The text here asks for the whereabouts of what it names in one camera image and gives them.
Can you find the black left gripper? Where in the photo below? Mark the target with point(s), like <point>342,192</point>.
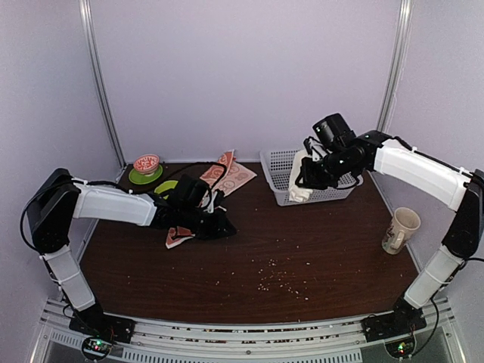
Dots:
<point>221,221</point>

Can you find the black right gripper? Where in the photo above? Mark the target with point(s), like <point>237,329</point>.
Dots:
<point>308,178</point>

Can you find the orange patterned towel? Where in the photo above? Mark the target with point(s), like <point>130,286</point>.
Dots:
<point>236,177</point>

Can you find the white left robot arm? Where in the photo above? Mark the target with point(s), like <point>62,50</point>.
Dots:
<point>62,200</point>

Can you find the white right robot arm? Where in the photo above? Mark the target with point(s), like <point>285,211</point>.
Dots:
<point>449,199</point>

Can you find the green bowl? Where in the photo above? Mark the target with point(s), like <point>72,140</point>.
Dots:
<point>165,188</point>

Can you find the red patterned bowl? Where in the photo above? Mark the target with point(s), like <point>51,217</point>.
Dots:
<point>147,164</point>

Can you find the green plate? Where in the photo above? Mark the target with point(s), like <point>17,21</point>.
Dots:
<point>136,178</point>

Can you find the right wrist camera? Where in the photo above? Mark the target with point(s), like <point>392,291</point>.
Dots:
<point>332,128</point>

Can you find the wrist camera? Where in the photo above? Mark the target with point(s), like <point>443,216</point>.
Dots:
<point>189,192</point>
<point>332,128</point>

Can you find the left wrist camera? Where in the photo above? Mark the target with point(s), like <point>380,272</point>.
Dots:
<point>189,192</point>

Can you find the right aluminium post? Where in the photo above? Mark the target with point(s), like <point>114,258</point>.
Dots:
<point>399,51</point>

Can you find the aluminium post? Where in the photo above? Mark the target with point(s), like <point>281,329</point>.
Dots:
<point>100,88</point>
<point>399,51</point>

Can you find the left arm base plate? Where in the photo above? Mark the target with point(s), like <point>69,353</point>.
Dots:
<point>110,328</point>

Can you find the aluminium front rail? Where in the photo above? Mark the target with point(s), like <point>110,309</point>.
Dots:
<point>336,340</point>

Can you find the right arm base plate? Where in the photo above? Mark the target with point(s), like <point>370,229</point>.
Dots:
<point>383,327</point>

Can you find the left aluminium post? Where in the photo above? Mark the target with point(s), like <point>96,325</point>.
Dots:
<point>100,88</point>

